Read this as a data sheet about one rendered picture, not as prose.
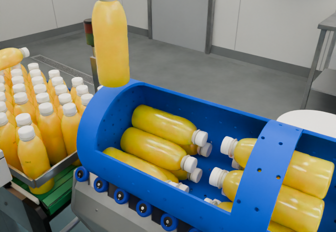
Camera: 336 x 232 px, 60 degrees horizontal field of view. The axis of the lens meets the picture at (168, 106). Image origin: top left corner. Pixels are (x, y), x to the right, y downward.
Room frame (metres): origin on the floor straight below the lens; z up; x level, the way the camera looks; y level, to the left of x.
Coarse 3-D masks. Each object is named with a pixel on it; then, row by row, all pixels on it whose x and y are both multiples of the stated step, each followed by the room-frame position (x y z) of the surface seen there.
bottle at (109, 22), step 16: (112, 0) 0.60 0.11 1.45; (96, 16) 0.58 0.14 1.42; (112, 16) 0.58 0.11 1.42; (96, 32) 0.58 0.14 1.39; (112, 32) 0.58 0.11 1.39; (96, 48) 0.59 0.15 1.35; (112, 48) 0.58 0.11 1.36; (96, 64) 0.60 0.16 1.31; (112, 64) 0.58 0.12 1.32; (128, 64) 0.61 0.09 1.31; (112, 80) 0.58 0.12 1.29; (128, 80) 0.60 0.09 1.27
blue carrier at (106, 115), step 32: (96, 96) 0.63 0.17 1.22; (128, 96) 0.73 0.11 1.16; (160, 96) 0.74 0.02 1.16; (192, 96) 0.63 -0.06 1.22; (96, 128) 0.56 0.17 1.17; (224, 128) 0.65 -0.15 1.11; (256, 128) 0.59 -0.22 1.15; (288, 128) 0.47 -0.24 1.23; (96, 160) 0.53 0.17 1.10; (224, 160) 0.62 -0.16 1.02; (256, 160) 0.40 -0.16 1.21; (288, 160) 0.39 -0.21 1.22; (128, 192) 0.51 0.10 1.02; (160, 192) 0.43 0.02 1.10; (192, 192) 0.56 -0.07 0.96; (256, 192) 0.36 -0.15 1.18; (192, 224) 0.40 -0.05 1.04; (224, 224) 0.35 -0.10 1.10; (256, 224) 0.33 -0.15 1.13; (320, 224) 0.45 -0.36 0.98
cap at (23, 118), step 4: (16, 116) 0.71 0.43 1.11; (20, 116) 0.71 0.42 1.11; (24, 116) 0.71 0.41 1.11; (28, 116) 0.71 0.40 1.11; (16, 120) 0.69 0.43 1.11; (20, 120) 0.69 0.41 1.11; (24, 120) 0.69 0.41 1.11; (28, 120) 0.70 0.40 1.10; (20, 124) 0.69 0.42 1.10; (24, 124) 0.69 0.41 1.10
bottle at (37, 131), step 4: (16, 124) 0.70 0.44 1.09; (28, 124) 0.70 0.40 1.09; (32, 124) 0.71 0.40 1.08; (16, 128) 0.70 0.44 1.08; (36, 128) 0.71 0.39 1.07; (16, 132) 0.69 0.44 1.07; (36, 132) 0.70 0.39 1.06; (40, 132) 0.72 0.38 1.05; (16, 136) 0.68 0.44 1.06; (40, 136) 0.71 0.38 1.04; (16, 140) 0.68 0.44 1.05
